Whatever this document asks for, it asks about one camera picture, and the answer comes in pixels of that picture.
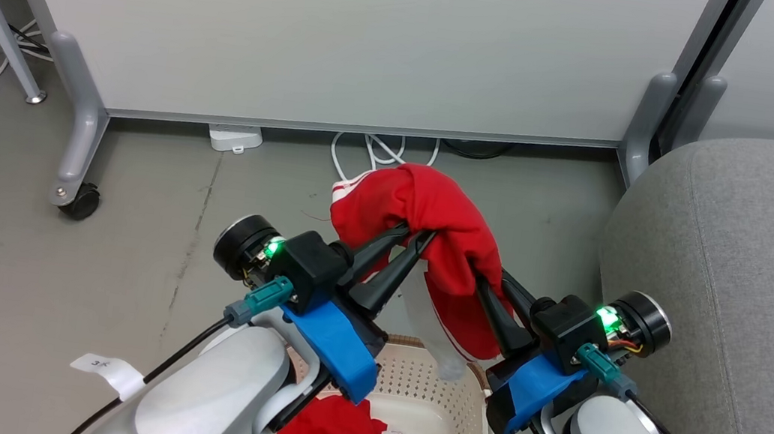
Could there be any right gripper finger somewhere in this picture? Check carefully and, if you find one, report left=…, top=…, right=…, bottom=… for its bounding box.
left=494, top=267, right=543, bottom=323
left=464, top=274, right=544, bottom=359

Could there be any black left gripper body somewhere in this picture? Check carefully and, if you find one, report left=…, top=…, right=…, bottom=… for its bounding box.
left=206, top=209, right=361, bottom=320

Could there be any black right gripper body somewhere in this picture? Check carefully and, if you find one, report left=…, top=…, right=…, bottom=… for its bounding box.
left=522, top=277, right=678, bottom=387

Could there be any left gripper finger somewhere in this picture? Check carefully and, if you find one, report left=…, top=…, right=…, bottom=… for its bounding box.
left=347, top=221, right=439, bottom=327
left=335, top=215, right=413, bottom=297

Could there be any translucent white garment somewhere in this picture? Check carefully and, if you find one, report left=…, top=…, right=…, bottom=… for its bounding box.
left=388, top=272, right=481, bottom=385

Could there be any red garment with white stripes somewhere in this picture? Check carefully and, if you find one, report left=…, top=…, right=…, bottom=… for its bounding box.
left=311, top=153, right=537, bottom=365

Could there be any small white power strip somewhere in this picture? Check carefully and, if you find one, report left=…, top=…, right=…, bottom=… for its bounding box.
left=205, top=119, right=266, bottom=158

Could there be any grey fabric sofa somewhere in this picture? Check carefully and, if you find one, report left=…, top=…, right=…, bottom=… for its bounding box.
left=574, top=115, right=774, bottom=434

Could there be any large white partition panel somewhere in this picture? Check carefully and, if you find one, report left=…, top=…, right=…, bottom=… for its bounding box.
left=0, top=0, right=737, bottom=201

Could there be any grey partition leg with caster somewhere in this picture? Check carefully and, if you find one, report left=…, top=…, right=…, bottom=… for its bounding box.
left=24, top=30, right=124, bottom=224

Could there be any white looped floor cable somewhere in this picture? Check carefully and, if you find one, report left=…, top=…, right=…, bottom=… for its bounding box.
left=325, top=125, right=442, bottom=199

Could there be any black cable under partition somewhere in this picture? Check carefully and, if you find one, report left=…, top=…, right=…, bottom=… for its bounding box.
left=439, top=134, right=516, bottom=166

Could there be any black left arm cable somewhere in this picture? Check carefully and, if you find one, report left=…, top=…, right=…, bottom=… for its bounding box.
left=63, top=297, right=233, bottom=434

